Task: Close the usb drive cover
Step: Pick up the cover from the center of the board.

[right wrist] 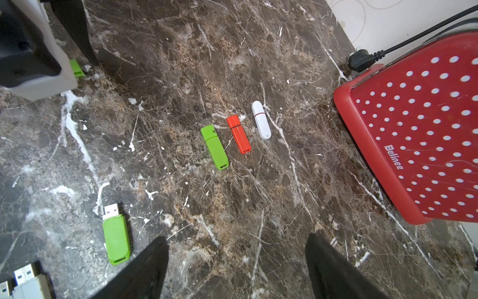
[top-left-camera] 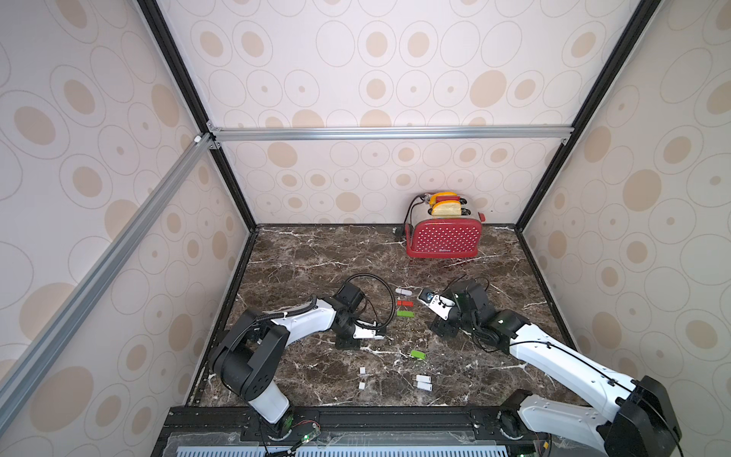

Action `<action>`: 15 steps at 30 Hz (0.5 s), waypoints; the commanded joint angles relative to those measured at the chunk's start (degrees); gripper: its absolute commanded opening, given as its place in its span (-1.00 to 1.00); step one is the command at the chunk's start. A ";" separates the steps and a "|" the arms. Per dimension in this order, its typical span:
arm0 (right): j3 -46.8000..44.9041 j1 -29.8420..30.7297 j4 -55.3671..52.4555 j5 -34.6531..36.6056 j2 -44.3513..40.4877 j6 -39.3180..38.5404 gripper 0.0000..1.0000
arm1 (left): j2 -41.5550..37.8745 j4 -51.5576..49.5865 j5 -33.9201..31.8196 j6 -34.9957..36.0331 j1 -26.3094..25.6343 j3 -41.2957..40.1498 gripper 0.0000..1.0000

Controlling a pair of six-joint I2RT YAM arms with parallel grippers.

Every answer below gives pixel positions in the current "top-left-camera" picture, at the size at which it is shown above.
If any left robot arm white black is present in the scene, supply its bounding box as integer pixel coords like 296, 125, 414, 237
209, 284, 375, 428

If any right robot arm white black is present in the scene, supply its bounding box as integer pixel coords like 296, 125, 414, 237
418, 280, 682, 456

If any red toaster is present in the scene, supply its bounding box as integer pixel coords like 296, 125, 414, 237
405, 203, 485, 259

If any yellow toast front slice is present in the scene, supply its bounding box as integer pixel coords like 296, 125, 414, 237
430, 199, 462, 218

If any yellow toast slice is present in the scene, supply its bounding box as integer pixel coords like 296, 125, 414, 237
430, 199, 462, 218
429, 192, 460, 206

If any yellow toast back slice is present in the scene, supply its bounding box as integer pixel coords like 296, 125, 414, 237
429, 192, 460, 206

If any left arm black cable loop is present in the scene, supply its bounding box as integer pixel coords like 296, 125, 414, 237
342, 272, 398, 332

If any black toaster power cable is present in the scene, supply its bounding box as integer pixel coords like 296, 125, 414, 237
393, 195, 428, 241

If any horizontal aluminium rail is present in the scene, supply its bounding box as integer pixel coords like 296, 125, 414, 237
199, 125, 574, 143

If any left black frame post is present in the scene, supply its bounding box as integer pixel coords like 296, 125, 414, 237
136, 0, 257, 232

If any black frame post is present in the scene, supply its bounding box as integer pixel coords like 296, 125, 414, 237
515, 0, 662, 235
136, 0, 257, 232

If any left diagonal aluminium rail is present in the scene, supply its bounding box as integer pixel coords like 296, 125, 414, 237
1, 133, 213, 432

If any right black frame post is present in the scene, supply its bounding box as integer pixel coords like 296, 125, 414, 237
515, 0, 662, 235

